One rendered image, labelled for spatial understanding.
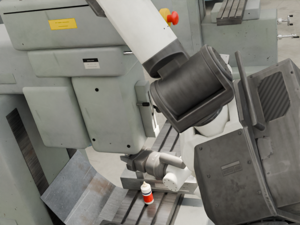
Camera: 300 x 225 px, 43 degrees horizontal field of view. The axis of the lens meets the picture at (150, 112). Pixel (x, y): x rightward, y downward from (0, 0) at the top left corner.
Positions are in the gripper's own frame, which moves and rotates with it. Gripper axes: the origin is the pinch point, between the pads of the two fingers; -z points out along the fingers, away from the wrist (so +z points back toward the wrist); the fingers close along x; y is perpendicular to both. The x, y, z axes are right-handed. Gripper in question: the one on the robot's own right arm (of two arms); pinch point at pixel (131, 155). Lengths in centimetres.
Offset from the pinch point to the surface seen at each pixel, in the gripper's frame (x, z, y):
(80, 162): -0.1, -36.5, 15.7
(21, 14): 18, -10, -61
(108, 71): 9.1, 11.0, -41.4
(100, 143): 11.0, -1.1, -13.0
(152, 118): -3.5, 12.4, -17.8
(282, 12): -515, -152, 121
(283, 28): -445, -123, 122
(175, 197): -10.7, 7.9, 27.7
